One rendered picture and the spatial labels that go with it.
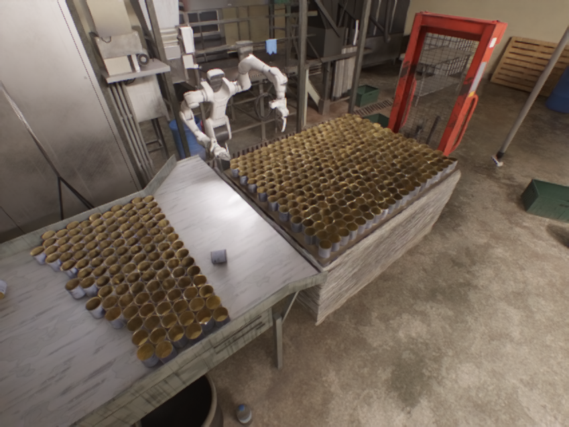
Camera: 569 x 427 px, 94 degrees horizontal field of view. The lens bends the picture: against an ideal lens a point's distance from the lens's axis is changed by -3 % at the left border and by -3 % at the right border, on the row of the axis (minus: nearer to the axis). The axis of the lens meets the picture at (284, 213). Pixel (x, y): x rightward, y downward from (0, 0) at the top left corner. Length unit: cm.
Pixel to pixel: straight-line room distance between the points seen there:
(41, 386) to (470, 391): 259
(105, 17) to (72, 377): 260
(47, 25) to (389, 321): 380
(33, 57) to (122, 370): 267
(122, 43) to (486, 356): 410
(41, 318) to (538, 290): 386
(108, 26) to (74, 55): 46
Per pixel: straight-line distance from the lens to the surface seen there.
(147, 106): 385
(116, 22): 309
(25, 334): 176
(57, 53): 332
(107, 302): 157
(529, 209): 457
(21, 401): 160
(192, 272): 152
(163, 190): 217
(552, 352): 328
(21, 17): 329
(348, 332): 256
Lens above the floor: 229
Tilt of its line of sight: 42 degrees down
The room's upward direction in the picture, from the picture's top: straight up
